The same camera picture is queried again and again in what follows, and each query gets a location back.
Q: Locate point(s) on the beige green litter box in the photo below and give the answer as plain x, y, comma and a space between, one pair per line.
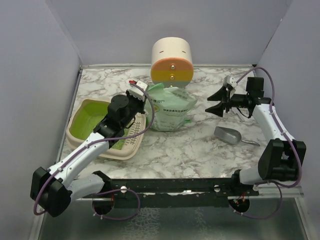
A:
82, 122

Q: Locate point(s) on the green cat litter bag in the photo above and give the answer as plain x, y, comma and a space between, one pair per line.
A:
171, 105

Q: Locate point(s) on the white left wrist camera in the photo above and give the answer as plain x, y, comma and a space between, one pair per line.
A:
137, 89

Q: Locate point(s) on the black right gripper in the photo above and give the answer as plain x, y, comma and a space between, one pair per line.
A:
221, 95

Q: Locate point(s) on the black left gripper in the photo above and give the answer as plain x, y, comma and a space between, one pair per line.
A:
141, 103

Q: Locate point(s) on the cream round drawer cabinet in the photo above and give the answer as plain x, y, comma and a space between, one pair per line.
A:
171, 62

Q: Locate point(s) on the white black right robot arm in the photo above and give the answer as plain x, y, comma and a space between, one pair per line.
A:
282, 159

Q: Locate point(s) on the silver metal scoop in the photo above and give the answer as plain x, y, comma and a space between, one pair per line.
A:
232, 136

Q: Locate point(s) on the green cat litter pellets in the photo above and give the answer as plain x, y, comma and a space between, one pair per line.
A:
107, 128

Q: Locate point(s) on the grey plastic bag clip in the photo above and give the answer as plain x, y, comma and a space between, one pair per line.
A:
240, 116

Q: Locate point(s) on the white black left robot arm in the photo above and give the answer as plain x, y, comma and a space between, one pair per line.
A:
54, 188

